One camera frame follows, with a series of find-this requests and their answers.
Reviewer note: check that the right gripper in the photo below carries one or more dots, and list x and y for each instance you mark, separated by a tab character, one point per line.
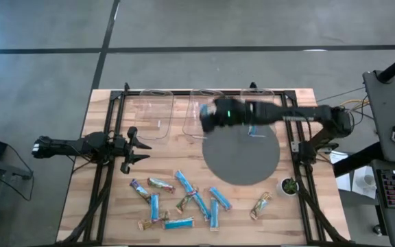
231	113

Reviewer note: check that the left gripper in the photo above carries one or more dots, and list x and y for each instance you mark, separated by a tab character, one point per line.
123	149

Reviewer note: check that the purple granola bar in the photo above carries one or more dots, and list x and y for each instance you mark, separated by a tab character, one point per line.
139	189

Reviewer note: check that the green red granola bar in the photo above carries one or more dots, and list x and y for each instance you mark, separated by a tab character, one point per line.
161	185

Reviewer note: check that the brown granola bar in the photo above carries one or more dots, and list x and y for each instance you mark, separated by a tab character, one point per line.
149	224

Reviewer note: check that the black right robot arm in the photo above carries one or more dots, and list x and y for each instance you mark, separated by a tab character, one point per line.
286	113

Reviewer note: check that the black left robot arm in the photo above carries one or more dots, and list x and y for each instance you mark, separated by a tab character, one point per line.
63	145

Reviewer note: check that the clear plastic bin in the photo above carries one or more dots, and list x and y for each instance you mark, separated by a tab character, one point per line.
192	127
257	94
153	113

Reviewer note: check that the grey round mat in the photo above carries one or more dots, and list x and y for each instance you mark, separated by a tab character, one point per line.
242	158

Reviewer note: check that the small potted plant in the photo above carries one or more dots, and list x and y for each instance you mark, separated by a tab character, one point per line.
289	187

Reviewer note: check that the white paper sheet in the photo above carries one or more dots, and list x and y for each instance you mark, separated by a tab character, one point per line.
358	192
338	158
342	182

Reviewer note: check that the grey equipment stand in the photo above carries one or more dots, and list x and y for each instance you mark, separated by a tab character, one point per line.
2	168

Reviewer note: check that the black stand beam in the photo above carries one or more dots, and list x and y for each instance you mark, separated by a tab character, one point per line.
355	161

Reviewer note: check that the white mug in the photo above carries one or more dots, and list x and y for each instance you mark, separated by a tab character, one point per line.
368	180

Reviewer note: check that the grey side desk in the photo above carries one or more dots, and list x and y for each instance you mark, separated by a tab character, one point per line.
386	113

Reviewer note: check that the caster wheel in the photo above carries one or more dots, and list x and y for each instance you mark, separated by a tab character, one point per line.
377	229

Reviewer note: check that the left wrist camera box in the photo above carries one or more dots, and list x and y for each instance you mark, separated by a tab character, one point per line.
119	142

